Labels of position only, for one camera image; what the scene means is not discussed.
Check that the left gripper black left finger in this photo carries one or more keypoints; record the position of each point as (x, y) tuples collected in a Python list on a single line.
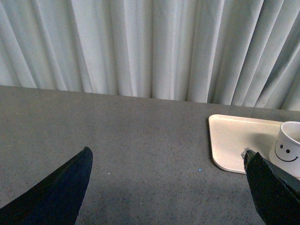
[(56, 200)]

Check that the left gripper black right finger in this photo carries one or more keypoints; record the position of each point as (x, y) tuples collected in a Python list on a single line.
[(275, 193)]

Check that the white smiley mug black handle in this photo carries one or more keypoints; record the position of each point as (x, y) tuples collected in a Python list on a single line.
[(285, 152)]

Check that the cream rectangular plate tray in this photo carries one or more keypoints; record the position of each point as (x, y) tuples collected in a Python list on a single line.
[(230, 135)]

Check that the light grey curtain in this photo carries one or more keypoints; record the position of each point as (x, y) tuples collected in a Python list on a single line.
[(229, 52)]

